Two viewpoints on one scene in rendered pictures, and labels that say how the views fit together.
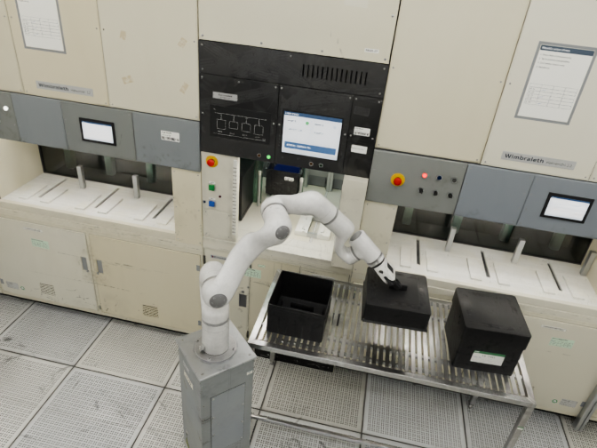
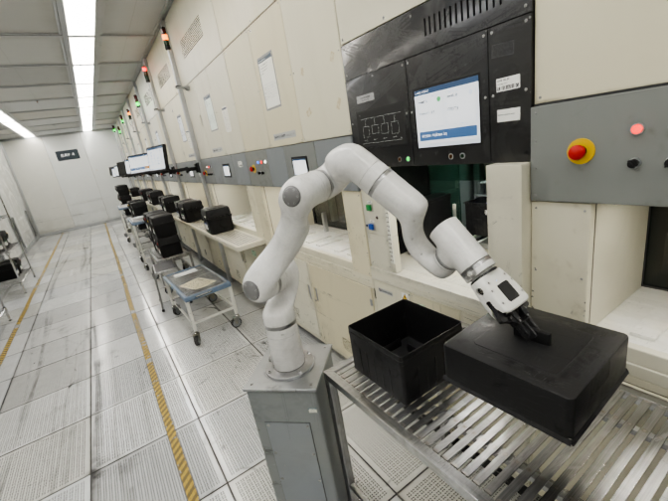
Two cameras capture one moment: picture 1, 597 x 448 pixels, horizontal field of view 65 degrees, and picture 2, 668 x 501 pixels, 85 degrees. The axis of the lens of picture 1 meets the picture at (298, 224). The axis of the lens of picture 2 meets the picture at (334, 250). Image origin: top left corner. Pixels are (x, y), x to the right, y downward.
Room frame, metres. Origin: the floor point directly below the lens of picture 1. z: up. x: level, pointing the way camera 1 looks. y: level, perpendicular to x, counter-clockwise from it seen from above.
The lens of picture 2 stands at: (0.95, -0.77, 1.57)
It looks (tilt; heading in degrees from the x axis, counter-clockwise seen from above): 17 degrees down; 51
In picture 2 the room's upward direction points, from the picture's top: 9 degrees counter-clockwise
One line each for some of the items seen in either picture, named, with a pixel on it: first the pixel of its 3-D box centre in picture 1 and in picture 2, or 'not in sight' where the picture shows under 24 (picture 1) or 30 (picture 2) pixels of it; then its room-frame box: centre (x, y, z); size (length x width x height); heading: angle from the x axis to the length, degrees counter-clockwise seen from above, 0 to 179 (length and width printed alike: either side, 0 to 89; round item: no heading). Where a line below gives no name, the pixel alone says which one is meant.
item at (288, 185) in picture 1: (285, 173); (494, 210); (2.83, 0.12, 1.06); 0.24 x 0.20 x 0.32; 82
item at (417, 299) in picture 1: (395, 294); (531, 352); (1.73, -0.48, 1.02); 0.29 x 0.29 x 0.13; 84
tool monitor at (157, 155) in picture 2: not in sight; (174, 160); (2.41, 3.48, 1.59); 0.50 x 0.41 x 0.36; 172
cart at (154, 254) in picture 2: not in sight; (172, 264); (2.30, 4.40, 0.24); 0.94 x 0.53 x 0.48; 81
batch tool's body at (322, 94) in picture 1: (292, 200); (489, 237); (2.63, 0.05, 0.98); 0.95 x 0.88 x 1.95; 172
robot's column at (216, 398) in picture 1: (216, 402); (307, 441); (1.54, 0.32, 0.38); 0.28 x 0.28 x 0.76; 37
